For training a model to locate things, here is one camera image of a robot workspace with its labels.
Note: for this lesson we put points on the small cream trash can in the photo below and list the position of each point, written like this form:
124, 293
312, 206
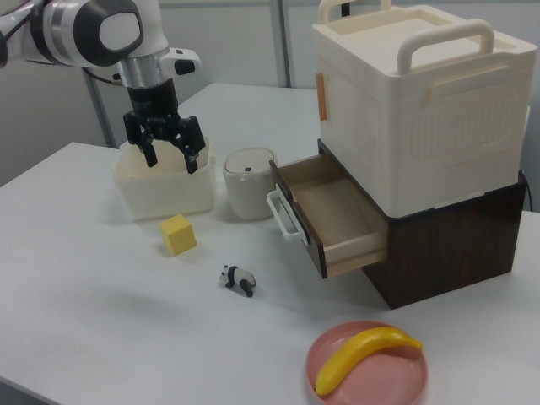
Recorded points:
246, 185

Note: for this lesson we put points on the yellow toy banana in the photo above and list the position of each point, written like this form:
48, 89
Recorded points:
358, 358

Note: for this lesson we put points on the dark wooden drawer cabinet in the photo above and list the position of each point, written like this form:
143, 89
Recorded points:
447, 253

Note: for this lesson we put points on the black white panda toy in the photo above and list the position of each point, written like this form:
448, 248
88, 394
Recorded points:
238, 279

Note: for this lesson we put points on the white plastic bin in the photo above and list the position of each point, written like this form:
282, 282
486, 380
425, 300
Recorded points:
169, 190

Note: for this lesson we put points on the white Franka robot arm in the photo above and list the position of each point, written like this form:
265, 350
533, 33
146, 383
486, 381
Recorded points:
63, 25

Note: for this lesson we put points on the yellow foam cube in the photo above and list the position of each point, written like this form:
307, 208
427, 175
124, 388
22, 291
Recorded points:
178, 235

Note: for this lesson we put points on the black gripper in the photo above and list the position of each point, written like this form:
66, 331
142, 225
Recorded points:
152, 101

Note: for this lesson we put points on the cream plastic storage box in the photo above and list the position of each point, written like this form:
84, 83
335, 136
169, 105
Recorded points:
422, 118

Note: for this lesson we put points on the pink plate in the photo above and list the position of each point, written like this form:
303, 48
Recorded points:
379, 375

